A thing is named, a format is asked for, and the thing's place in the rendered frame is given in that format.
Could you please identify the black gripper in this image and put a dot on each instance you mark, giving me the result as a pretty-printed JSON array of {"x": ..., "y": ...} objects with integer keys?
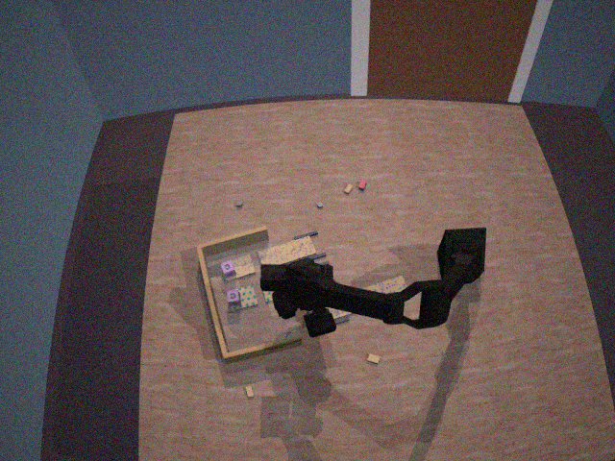
[{"x": 319, "y": 322}]

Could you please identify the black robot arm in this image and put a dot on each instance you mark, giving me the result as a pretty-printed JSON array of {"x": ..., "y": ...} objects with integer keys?
[{"x": 311, "y": 286}]

